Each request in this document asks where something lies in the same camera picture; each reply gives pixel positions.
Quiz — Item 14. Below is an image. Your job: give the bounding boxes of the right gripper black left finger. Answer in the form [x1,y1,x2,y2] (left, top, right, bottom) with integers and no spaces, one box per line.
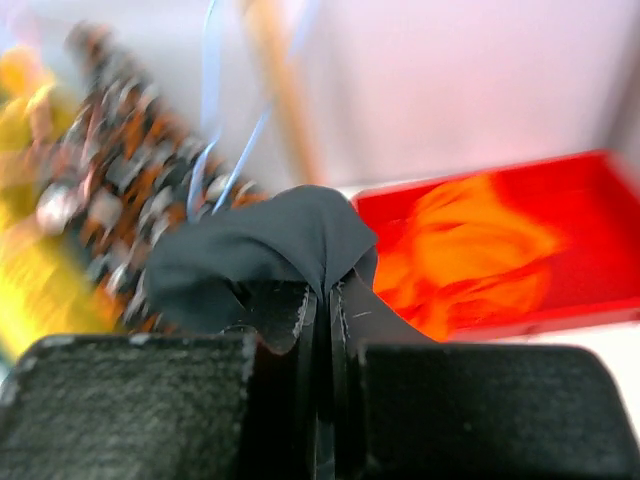
[1,283,317,479]

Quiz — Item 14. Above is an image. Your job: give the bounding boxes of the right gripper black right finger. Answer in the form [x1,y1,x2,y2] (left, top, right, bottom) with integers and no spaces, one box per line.
[329,274,639,479]

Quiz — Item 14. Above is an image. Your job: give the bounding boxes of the dark navy shorts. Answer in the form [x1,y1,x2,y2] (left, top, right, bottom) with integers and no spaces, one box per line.
[144,185,378,334]

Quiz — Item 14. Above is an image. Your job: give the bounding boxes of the orange camouflage shorts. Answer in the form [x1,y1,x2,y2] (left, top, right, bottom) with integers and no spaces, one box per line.
[36,23,266,333]

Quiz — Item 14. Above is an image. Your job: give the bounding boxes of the light blue wire hanger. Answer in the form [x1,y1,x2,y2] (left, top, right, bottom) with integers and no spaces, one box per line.
[187,0,321,221]

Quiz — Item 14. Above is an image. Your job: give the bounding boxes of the yellow shorts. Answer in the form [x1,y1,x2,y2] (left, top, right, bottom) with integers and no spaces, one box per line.
[1,45,121,363]

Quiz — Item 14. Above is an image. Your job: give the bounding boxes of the red plastic bin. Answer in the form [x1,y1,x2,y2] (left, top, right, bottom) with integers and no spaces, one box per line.
[354,152,639,340]

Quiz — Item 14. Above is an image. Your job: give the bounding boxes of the wooden clothes rack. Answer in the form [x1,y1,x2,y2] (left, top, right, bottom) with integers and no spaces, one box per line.
[243,0,324,185]

